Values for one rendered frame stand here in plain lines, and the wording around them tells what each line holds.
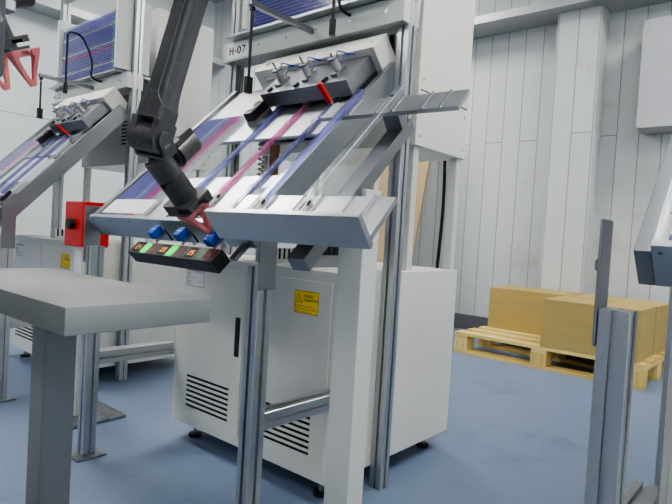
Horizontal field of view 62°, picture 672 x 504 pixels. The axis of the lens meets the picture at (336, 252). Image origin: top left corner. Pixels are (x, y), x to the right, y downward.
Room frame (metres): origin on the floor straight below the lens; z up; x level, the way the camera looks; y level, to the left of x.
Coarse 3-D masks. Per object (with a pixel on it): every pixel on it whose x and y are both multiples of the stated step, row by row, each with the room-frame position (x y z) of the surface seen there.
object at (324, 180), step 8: (400, 88) 1.25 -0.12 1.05; (392, 96) 1.23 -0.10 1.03; (384, 104) 1.21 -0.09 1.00; (392, 104) 1.22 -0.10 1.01; (376, 112) 1.19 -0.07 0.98; (384, 112) 1.20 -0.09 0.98; (376, 120) 1.17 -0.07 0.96; (368, 128) 1.15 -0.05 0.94; (360, 136) 1.13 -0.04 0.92; (352, 144) 1.11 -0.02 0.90; (344, 152) 1.09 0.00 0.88; (352, 152) 1.10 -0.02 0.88; (336, 160) 1.08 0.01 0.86; (344, 160) 1.08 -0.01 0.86; (336, 168) 1.06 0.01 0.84; (328, 176) 1.04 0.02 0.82; (320, 184) 1.02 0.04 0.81; (312, 192) 1.01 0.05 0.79; (312, 200) 1.01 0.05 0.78
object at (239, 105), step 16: (240, 96) 1.99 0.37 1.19; (256, 96) 1.91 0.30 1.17; (224, 112) 1.92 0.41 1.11; (240, 112) 1.85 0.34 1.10; (272, 112) 1.71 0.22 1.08; (288, 112) 1.65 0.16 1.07; (304, 112) 1.59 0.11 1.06; (320, 112) 1.55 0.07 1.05; (240, 128) 1.72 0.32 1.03; (256, 128) 1.66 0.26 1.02; (272, 128) 1.61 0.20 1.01; (288, 128) 1.55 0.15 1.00; (304, 128) 1.51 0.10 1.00; (320, 128) 1.46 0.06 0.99; (224, 144) 1.70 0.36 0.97; (272, 144) 1.64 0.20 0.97
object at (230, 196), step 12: (192, 180) 1.56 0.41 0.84; (216, 180) 1.48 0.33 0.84; (240, 180) 1.42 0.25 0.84; (252, 180) 1.38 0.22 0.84; (228, 192) 1.39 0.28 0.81; (240, 192) 1.36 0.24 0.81; (216, 204) 1.36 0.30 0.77; (228, 204) 1.33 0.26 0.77; (156, 216) 1.46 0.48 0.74; (168, 216) 1.42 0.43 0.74
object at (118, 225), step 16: (96, 224) 1.63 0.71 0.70; (112, 224) 1.57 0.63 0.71; (128, 224) 1.50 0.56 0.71; (144, 224) 1.45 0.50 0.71; (160, 224) 1.40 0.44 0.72; (176, 224) 1.35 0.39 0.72; (176, 240) 1.41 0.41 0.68; (192, 240) 1.36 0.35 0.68; (224, 240) 1.28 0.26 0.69; (240, 240) 1.23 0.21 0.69
